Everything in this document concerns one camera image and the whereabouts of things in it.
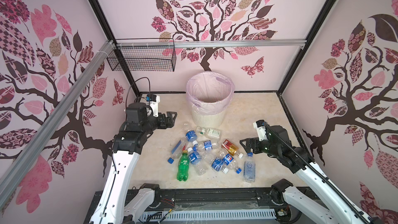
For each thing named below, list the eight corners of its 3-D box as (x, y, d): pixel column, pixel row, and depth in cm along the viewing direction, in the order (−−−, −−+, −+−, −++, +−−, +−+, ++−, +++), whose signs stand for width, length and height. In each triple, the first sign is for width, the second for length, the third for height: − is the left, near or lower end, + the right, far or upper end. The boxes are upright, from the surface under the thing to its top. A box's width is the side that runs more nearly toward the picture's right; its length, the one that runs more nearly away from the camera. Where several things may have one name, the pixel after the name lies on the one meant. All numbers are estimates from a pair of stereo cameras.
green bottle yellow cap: (177, 181, 80) (176, 178, 76) (180, 152, 90) (179, 149, 87) (188, 181, 80) (187, 178, 76) (190, 152, 90) (189, 149, 87)
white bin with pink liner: (188, 133, 99) (184, 104, 77) (190, 102, 117) (187, 71, 94) (230, 133, 99) (237, 104, 77) (226, 102, 117) (231, 71, 94)
